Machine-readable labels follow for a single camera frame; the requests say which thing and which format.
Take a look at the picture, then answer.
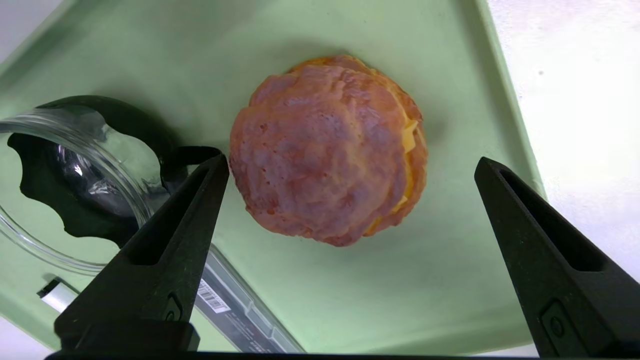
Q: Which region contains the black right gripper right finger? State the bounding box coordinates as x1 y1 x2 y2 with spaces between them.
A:
474 156 640 357

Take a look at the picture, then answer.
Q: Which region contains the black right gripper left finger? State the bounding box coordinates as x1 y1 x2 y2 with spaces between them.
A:
54 153 231 353

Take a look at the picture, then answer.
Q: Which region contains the white marker pen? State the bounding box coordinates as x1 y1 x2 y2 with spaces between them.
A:
37 279 81 313

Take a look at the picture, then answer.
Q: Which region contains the glass cup with black holder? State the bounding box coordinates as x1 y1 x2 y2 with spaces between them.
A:
0 95 223 276

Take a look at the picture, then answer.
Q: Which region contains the cream puff pastry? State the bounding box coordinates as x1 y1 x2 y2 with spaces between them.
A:
229 54 429 247

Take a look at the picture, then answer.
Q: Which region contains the light green plastic tray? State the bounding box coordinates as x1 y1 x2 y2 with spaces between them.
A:
0 0 546 353

